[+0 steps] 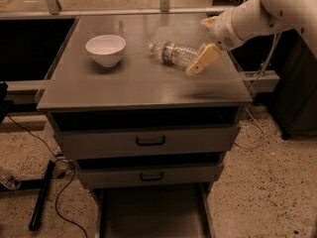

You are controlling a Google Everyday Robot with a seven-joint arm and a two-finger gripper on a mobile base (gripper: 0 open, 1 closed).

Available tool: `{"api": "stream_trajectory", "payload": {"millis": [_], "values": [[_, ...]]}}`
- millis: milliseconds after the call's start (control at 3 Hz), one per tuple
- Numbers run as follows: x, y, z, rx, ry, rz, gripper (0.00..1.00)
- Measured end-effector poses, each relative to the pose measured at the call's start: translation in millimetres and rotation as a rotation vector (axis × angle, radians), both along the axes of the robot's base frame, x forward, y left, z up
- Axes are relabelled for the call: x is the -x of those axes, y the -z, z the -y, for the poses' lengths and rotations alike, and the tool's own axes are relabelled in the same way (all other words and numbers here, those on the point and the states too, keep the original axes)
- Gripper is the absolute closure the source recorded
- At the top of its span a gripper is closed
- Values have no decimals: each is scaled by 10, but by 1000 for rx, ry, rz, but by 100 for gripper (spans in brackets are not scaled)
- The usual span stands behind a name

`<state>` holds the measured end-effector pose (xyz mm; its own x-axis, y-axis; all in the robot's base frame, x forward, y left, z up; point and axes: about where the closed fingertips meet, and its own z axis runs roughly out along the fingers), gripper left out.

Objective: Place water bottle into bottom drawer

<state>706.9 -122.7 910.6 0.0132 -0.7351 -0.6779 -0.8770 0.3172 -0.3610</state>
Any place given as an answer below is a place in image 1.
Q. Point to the grey top drawer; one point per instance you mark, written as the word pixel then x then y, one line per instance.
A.
pixel 79 145

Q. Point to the clear bottle on floor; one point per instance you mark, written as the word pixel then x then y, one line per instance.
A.
pixel 9 180

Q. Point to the dark cabinet at right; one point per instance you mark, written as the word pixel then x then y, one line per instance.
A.
pixel 294 101

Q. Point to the grey bottom drawer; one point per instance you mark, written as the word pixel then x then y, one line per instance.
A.
pixel 164 211

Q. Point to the metal frame rail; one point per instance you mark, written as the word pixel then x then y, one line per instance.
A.
pixel 115 10

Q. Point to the clear plastic water bottle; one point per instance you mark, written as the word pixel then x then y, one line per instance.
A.
pixel 173 53

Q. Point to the black metal floor stand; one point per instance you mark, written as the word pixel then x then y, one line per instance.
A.
pixel 42 185

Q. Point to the grey drawer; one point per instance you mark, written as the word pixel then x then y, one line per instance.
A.
pixel 79 145
pixel 148 175
pixel 164 211

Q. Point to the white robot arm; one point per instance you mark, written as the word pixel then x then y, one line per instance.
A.
pixel 253 18

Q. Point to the grey drawer cabinet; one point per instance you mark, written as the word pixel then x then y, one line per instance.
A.
pixel 140 93

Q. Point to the white ceramic bowl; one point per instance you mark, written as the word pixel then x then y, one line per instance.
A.
pixel 106 50

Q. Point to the grey middle drawer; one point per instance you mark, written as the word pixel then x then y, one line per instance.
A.
pixel 148 175

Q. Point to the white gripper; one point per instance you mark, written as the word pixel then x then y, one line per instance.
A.
pixel 223 31

